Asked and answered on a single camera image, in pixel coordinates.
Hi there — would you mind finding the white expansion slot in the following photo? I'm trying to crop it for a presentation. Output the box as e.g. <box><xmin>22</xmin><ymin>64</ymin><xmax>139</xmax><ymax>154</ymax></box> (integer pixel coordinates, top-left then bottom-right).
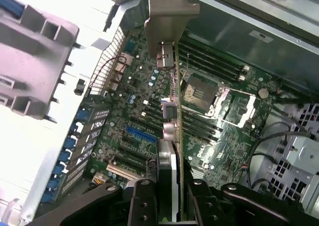
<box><xmin>106</xmin><ymin>163</ymin><xmax>141</xmax><ymax>182</ymax></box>

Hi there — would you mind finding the blue expansion slot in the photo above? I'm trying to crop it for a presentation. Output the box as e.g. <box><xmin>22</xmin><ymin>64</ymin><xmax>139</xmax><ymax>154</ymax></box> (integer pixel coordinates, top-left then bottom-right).
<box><xmin>125</xmin><ymin>126</ymin><xmax>162</xmax><ymax>147</ymax></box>

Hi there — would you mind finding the black RAM slot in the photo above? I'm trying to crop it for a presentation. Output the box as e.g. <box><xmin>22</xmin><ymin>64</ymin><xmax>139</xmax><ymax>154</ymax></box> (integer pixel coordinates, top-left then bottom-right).
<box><xmin>142</xmin><ymin>97</ymin><xmax>222</xmax><ymax>137</ymax></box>
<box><xmin>184</xmin><ymin>41</ymin><xmax>251</xmax><ymax>72</ymax></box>
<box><xmin>139</xmin><ymin>110</ymin><xmax>218</xmax><ymax>146</ymax></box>
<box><xmin>178</xmin><ymin>48</ymin><xmax>247</xmax><ymax>83</ymax></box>

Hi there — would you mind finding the metal socket cover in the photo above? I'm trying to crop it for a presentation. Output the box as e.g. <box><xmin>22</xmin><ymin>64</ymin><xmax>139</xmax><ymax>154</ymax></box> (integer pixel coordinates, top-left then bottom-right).
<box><xmin>206</xmin><ymin>87</ymin><xmax>258</xmax><ymax>129</ymax></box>

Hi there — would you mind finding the metal disk bay cage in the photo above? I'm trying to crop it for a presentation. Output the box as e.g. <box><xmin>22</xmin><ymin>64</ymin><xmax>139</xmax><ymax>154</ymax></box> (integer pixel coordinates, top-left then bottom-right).
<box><xmin>268</xmin><ymin>103</ymin><xmax>319</xmax><ymax>207</ymax></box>

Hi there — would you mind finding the CPU socket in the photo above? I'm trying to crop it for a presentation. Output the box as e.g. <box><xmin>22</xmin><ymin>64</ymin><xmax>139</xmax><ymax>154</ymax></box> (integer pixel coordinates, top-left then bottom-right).
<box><xmin>180</xmin><ymin>72</ymin><xmax>225</xmax><ymax>117</ymax></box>

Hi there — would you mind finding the green motherboard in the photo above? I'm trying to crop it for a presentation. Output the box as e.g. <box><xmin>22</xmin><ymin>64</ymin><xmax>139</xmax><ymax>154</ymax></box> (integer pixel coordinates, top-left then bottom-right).
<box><xmin>86</xmin><ymin>26</ymin><xmax>276</xmax><ymax>190</ymax></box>

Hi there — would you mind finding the coin cell battery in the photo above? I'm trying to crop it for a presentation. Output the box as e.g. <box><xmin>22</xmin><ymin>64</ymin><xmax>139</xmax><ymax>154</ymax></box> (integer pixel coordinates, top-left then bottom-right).
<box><xmin>257</xmin><ymin>87</ymin><xmax>270</xmax><ymax>99</ymax></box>

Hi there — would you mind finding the small finned heatsink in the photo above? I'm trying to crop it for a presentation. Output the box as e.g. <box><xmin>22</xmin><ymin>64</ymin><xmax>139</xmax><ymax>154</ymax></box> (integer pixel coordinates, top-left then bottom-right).
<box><xmin>109</xmin><ymin>52</ymin><xmax>133</xmax><ymax>92</ymax></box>

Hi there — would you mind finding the white case sticker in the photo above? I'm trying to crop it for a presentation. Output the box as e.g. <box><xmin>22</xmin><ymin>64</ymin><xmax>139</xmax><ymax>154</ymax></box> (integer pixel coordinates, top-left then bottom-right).
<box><xmin>248</xmin><ymin>29</ymin><xmax>274</xmax><ymax>44</ymax></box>

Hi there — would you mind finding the grey parts rack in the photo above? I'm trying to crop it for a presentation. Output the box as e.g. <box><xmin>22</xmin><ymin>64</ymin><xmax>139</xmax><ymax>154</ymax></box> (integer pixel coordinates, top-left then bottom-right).
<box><xmin>0</xmin><ymin>4</ymin><xmax>81</xmax><ymax>124</ymax></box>

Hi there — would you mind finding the open grey PC case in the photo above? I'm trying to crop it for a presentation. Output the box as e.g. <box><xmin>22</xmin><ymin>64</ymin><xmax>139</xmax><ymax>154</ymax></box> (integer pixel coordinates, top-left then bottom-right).
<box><xmin>19</xmin><ymin>0</ymin><xmax>319</xmax><ymax>226</ymax></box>

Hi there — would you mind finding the hard disk in blue carrier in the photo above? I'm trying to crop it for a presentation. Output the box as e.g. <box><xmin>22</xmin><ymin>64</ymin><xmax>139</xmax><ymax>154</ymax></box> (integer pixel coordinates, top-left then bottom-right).
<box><xmin>0</xmin><ymin>0</ymin><xmax>26</xmax><ymax>20</ymax></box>

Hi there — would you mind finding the black wire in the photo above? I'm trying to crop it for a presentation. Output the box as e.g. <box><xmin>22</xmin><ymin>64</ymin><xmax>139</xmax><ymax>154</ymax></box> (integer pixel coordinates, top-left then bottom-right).
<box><xmin>246</xmin><ymin>121</ymin><xmax>315</xmax><ymax>190</ymax></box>

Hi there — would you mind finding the thin red wire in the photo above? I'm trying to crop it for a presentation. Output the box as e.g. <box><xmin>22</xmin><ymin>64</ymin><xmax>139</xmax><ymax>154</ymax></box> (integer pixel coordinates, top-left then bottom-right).
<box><xmin>88</xmin><ymin>56</ymin><xmax>128</xmax><ymax>90</ymax></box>

